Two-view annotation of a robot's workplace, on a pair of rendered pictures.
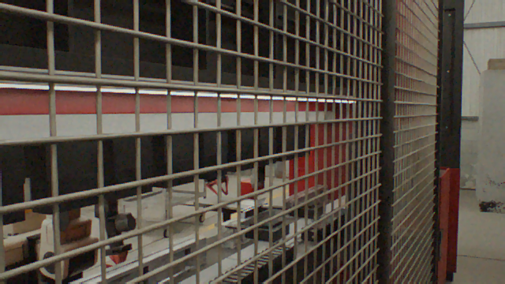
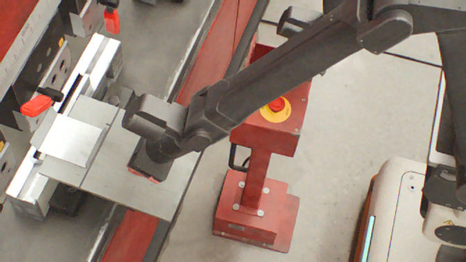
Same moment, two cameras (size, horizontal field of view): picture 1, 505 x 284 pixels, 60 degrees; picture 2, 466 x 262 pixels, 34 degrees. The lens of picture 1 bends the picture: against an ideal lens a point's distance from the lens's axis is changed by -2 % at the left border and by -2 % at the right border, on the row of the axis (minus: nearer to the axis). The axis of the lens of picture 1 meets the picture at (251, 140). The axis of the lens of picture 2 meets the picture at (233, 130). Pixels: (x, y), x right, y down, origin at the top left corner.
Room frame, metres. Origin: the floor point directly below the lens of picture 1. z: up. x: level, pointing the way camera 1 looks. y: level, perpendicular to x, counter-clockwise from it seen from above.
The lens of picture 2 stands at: (2.62, 0.12, 2.30)
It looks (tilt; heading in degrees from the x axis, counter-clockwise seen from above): 62 degrees down; 163
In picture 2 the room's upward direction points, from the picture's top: 8 degrees clockwise
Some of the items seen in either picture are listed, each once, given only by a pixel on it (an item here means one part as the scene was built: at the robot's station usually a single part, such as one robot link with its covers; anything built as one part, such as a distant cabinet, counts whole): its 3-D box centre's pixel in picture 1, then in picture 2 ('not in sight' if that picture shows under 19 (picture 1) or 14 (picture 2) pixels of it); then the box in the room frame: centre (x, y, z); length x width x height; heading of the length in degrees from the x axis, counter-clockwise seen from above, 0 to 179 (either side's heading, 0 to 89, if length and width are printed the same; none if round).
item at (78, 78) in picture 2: (253, 210); (60, 117); (1.88, -0.01, 0.98); 0.20 x 0.03 x 0.03; 150
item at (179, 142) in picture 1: (170, 158); not in sight; (1.41, 0.26, 1.26); 0.15 x 0.09 x 0.17; 150
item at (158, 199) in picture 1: (165, 187); not in sight; (5.31, 1.04, 0.47); 0.90 x 0.66 x 0.95; 156
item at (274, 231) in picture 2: not in sight; (258, 208); (1.77, 0.49, 0.06); 0.25 x 0.20 x 0.12; 67
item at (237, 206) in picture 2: not in sight; (251, 198); (1.76, 0.46, 0.13); 0.10 x 0.10 x 0.01; 67
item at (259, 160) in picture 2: not in sight; (259, 162); (1.76, 0.46, 0.39); 0.05 x 0.05 x 0.54; 67
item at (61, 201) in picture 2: not in sight; (93, 147); (1.91, 0.04, 0.89); 0.30 x 0.05 x 0.03; 150
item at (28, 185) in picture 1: (62, 173); not in sight; (1.07, 0.46, 1.26); 0.15 x 0.09 x 0.17; 150
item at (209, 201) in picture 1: (229, 202); (123, 156); (1.99, 0.10, 1.00); 0.26 x 0.18 x 0.01; 60
